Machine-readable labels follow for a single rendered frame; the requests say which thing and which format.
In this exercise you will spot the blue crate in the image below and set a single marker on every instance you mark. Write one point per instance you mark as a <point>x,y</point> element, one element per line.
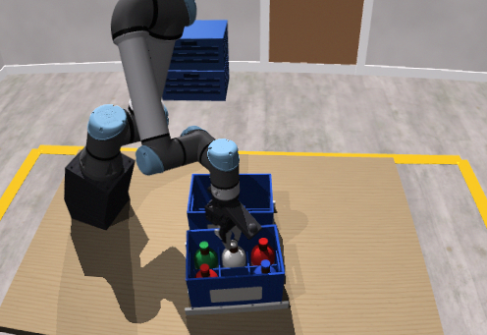
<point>236,285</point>
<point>255,192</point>

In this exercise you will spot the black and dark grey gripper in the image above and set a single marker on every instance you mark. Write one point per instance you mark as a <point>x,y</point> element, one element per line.
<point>224,221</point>

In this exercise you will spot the green bottle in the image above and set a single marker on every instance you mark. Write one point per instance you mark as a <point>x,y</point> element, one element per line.
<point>205,255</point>

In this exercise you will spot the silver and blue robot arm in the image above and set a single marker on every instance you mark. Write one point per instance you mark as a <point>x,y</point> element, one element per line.
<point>110,127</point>

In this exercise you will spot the red bottle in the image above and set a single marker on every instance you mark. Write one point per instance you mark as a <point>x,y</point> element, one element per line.
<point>205,272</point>
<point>262,251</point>

